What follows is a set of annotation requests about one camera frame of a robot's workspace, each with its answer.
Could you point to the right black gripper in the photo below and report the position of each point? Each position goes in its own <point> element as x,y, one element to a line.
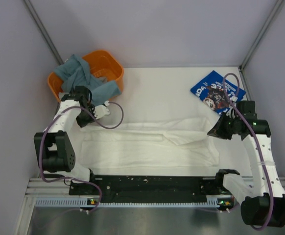
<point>217,130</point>

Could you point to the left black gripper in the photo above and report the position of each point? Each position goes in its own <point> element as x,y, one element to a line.
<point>82,123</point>

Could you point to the white t shirt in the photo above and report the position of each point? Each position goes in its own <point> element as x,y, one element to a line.
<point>179,144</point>

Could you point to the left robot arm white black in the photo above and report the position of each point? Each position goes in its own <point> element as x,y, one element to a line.
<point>54,150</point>

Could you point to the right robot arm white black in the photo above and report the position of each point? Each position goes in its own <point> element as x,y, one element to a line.
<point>263,204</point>

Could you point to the teal grey t shirt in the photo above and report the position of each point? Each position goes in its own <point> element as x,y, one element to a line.
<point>76,72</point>

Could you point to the blue folded t shirt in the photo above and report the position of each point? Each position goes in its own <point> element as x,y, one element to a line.
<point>210,91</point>

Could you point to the orange plastic basket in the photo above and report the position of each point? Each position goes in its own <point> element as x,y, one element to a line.
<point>102,64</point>

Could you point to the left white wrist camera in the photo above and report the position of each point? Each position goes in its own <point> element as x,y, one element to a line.
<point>101,110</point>

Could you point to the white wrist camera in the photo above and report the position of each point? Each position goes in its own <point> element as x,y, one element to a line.
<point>101,110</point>
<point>234,99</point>

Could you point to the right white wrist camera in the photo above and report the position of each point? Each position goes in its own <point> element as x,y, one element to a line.
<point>234,99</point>

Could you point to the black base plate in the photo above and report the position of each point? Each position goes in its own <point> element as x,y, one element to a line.
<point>161,189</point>

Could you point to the aluminium frame rail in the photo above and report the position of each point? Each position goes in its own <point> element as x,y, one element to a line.
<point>37,187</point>

